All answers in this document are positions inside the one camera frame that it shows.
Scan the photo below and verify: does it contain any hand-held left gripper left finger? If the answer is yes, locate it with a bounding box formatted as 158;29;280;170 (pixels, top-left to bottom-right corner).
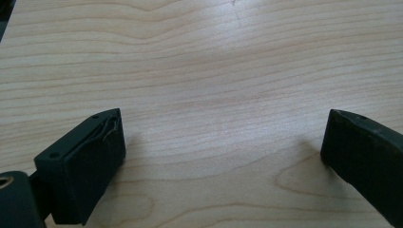
33;107;126;226

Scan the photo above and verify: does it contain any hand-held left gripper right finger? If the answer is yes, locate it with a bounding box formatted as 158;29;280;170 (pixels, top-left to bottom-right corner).
320;108;403;228

